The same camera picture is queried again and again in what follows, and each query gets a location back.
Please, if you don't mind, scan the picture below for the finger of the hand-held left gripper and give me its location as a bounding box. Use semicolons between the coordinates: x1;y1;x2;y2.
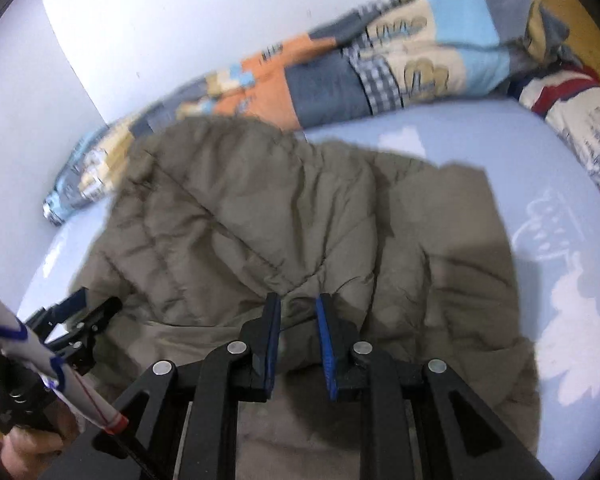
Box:
25;287;88;333
45;296;123;376

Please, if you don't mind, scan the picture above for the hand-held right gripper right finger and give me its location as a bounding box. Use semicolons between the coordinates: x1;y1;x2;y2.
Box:
315;292;556;480

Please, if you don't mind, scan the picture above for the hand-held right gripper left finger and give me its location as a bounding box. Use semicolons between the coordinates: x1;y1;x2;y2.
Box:
45;292;283;480

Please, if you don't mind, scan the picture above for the olive quilted hooded jacket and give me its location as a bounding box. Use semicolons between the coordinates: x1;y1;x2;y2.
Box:
72;117;541;480

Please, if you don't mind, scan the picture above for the person's left hand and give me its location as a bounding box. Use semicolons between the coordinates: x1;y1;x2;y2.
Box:
2;402;81;480

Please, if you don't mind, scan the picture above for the patchwork printed quilt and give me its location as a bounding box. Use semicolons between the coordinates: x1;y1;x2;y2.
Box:
42;0;581;226

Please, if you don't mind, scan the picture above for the striped and star print pillow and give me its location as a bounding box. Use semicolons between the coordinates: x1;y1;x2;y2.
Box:
510;65;600;231

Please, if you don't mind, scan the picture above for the wooden headboard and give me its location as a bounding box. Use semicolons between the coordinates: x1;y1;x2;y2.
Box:
512;0;600;86

